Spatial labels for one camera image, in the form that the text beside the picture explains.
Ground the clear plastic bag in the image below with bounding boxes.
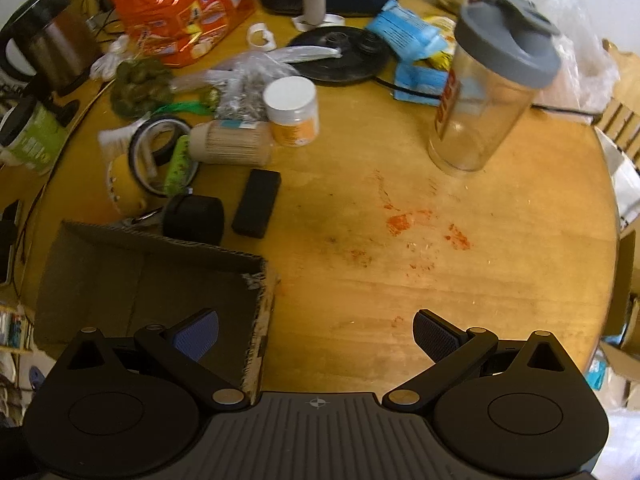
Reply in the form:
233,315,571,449
530,0,621,111

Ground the brown cardboard box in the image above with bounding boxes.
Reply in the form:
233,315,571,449
35,219,281,406

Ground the white band loop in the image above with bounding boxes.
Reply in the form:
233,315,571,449
292,12,346,31
246,24,277,51

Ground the orange snack bag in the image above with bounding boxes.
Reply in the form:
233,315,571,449
103,0,256,68

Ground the white lid jar orange label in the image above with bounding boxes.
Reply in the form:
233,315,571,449
262,77,321,148

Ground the clear bag of sunflower seeds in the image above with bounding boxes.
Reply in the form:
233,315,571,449
172,45,346,123

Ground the green label jar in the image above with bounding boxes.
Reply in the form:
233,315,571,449
0,95,68,176

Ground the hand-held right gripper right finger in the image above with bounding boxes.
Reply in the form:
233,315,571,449
382,308,576,408

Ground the wooden desktop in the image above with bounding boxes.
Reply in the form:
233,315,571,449
0,0,621,396

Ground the black kettle base cable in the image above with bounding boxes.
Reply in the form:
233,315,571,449
375,77,601,116

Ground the steel electric kettle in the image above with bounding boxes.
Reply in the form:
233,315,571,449
0,0,103,96

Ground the green patterned tube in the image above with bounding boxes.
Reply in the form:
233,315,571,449
164,135,198,197

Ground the white knotted plastic bag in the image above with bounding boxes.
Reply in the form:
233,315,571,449
90,35,131,81

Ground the yellow snack packet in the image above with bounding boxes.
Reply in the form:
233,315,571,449
422,15,458,71

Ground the large tape roll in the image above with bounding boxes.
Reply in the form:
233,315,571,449
128,127,173,196

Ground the green net bag of chestnuts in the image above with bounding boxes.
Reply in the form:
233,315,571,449
110,57,211,120

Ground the yellow plush toy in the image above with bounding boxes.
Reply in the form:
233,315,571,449
106,154,151,217

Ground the beige toothpick jar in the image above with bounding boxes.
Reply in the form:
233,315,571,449
188,120,273,167

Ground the blue snack packet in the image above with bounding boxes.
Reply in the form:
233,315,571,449
365,0,448,61
393,60,451,107

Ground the pack of cotton swabs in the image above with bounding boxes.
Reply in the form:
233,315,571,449
97,127,136,158

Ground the wooden chair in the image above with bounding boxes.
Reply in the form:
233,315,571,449
595,100,640,148

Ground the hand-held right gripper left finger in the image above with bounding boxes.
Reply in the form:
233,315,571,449
60,308,249,408

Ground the black cylinder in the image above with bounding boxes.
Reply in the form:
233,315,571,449
162,194,224,246

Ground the black rectangular case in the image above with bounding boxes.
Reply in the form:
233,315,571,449
231,169,282,238

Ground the clear shaker bottle grey lid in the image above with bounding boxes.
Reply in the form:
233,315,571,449
427,0,562,175

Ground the black kettle base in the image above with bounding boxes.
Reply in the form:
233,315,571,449
287,25,391,83

